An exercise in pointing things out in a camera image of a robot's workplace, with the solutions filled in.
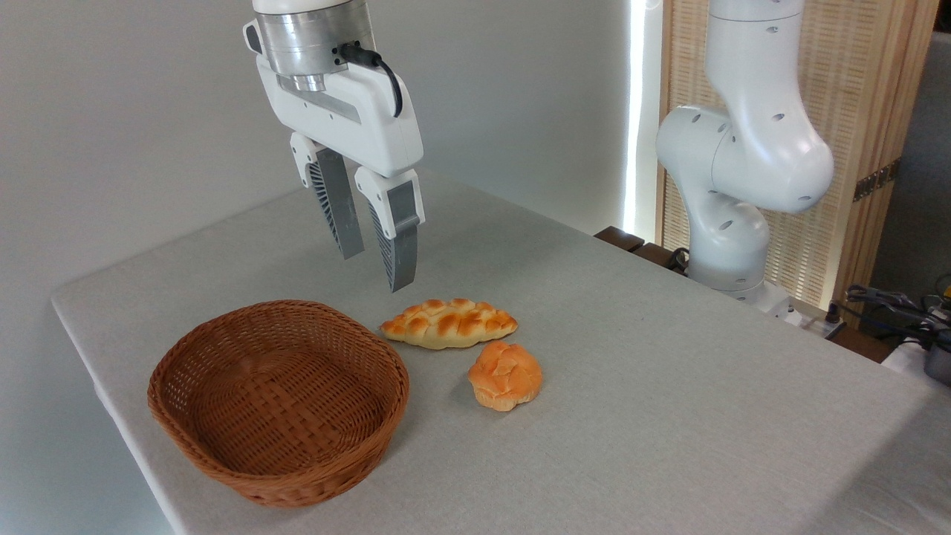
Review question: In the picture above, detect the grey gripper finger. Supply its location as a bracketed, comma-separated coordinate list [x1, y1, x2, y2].
[354, 166, 426, 294]
[290, 132, 366, 261]

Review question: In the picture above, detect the long braided bread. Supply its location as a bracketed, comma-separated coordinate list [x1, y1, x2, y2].
[380, 298, 519, 351]

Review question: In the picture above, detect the dark brown wooden table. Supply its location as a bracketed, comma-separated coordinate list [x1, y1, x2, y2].
[594, 226, 689, 277]

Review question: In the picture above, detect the black cable bundle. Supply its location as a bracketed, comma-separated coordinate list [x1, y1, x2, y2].
[844, 284, 951, 344]

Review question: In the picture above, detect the brown wicker basket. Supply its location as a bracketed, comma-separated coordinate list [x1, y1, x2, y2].
[147, 299, 411, 509]

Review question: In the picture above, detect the grey tablecloth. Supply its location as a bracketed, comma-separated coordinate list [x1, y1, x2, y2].
[51, 167, 951, 535]

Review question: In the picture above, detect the round orange bread roll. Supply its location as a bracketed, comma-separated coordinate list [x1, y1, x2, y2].
[467, 340, 544, 413]

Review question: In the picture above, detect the grey metal container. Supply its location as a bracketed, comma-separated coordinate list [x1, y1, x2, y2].
[924, 345, 951, 386]

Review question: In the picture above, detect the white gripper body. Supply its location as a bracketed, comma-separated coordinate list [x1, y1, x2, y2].
[256, 55, 425, 180]

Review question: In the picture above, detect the black screen hinge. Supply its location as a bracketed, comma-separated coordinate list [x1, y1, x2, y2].
[852, 158, 902, 203]

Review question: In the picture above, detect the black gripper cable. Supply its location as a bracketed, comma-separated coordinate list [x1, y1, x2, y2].
[340, 43, 404, 119]

